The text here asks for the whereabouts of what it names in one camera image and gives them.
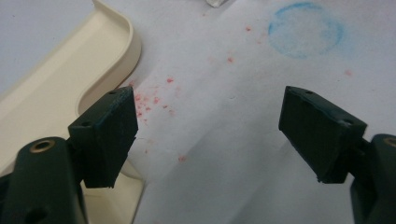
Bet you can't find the white table sheet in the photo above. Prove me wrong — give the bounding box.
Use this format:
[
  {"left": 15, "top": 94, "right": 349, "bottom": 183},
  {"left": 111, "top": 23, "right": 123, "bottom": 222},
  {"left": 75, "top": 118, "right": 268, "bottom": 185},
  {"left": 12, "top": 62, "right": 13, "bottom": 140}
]
[{"left": 0, "top": 0, "right": 396, "bottom": 224}]

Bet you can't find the cream plastic dustpan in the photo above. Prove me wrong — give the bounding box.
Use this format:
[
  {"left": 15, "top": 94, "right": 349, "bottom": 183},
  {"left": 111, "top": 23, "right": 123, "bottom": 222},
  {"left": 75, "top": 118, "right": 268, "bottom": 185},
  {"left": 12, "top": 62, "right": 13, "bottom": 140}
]
[{"left": 0, "top": 0, "right": 146, "bottom": 224}]

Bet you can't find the pile of white paper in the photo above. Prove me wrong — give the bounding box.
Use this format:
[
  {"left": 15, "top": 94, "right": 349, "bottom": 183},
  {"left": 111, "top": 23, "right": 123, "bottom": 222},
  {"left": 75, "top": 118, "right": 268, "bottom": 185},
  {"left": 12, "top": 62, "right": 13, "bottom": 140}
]
[{"left": 205, "top": 0, "right": 230, "bottom": 8}]

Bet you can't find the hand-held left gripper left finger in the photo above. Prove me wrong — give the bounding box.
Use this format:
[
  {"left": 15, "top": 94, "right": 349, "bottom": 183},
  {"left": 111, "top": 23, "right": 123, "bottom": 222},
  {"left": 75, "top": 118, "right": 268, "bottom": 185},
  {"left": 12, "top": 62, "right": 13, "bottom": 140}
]
[{"left": 67, "top": 86, "right": 139, "bottom": 189}]

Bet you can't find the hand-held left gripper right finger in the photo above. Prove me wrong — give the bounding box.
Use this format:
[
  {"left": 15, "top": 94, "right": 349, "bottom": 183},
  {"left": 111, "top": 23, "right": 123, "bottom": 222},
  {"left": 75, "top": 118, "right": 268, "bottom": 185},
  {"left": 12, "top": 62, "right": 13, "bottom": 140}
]
[{"left": 278, "top": 86, "right": 368, "bottom": 185}]

